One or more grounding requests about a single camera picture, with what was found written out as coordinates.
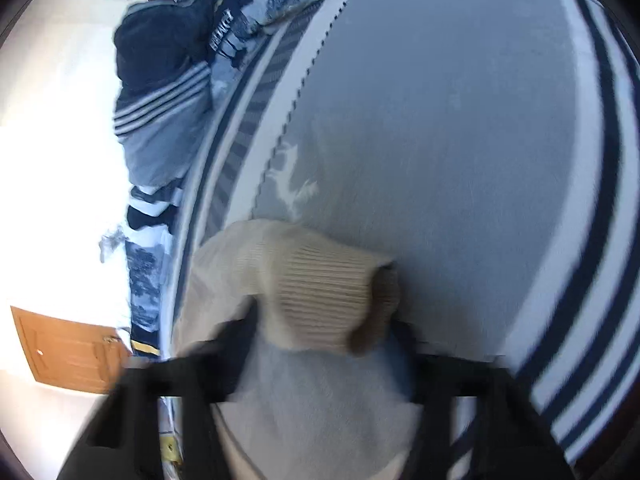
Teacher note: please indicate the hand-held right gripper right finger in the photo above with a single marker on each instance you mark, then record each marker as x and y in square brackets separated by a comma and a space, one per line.
[400, 360]

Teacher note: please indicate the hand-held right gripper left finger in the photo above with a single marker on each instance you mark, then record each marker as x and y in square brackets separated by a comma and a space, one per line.
[200, 375]

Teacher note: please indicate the beige knit sweater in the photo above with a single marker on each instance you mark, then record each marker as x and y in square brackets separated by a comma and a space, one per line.
[310, 285]

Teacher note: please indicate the wooden door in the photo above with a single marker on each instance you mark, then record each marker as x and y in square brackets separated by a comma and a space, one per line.
[70, 350]

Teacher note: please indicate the blue striped deer-print bed sheet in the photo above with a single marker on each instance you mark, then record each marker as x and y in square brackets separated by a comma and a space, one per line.
[425, 160]

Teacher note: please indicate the grey striped jacket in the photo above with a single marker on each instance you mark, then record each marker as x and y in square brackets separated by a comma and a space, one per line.
[160, 60]

